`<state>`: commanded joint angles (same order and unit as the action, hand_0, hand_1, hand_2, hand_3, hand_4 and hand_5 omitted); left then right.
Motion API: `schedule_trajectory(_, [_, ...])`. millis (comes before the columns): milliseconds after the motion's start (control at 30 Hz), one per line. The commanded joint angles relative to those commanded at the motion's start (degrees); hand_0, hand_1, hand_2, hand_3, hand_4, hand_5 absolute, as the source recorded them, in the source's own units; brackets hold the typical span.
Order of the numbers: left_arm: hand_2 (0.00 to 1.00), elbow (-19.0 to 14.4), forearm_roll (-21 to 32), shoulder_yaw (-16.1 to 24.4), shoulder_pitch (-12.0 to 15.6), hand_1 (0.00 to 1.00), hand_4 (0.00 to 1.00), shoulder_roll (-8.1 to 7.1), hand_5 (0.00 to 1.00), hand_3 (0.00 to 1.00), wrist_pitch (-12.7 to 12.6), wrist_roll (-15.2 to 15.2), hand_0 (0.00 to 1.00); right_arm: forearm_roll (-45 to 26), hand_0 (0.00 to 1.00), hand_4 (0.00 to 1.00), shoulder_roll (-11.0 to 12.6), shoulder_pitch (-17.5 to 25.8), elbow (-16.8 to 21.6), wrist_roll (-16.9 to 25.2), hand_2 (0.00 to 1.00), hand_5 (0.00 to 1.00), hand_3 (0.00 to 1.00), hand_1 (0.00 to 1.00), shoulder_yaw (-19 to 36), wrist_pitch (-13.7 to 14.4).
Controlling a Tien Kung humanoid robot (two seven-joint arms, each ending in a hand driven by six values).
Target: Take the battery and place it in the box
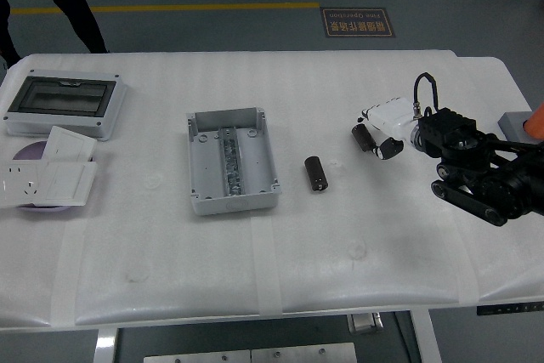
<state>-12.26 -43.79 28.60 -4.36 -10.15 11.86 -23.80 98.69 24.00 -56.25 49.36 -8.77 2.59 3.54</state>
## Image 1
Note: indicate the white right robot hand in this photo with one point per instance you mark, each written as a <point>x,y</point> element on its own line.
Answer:
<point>391,118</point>

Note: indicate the black cylindrical battery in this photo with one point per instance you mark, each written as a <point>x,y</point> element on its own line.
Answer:
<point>315,174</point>
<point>361,137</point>

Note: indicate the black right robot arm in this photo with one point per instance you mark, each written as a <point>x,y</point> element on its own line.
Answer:
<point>446,129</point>

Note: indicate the open grey junction box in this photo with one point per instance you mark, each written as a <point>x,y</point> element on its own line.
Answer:
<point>204,176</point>

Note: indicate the grey box with dark window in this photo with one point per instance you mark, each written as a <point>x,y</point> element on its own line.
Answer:
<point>59,99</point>

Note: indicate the grey block base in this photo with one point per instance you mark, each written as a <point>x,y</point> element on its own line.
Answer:
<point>512,123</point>

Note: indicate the white foam mat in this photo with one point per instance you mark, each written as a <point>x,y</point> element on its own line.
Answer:
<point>340,231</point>

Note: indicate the white table leg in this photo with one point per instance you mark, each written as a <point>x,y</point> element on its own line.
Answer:
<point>104,346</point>
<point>425,337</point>

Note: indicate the black table control panel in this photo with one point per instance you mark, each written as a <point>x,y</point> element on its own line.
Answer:
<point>510,308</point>

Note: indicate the grey metal plate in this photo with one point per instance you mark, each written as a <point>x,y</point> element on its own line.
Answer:
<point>195,357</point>
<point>304,353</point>

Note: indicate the person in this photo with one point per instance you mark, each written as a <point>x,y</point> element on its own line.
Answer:
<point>72,1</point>

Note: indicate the white tape strip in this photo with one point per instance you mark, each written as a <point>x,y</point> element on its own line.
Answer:
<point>66,269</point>

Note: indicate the purple round disc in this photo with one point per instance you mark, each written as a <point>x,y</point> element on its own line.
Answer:
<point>30,151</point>

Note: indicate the metal table bracket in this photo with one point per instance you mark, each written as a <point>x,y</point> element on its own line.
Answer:
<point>365,323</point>

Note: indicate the white switch panel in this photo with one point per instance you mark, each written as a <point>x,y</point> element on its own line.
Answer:
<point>68,182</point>
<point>68,144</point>

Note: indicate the white wall socket panel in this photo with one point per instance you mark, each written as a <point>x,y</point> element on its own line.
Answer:
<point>17,184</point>

